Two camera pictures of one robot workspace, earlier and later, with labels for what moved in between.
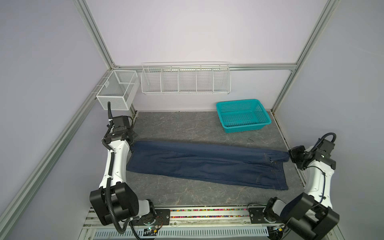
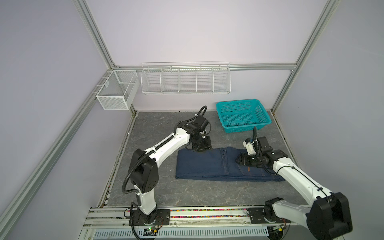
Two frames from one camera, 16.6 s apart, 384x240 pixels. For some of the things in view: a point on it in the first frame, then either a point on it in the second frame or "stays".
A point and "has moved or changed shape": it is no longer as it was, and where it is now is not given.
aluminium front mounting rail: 194,217 stays
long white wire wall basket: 186,78 stays
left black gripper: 134,135 to 208,146
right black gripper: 294,152 to 243,159
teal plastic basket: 243,115 stays
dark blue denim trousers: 215,164 has moved or changed shape
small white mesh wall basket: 121,88 stays
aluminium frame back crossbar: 205,65 stays
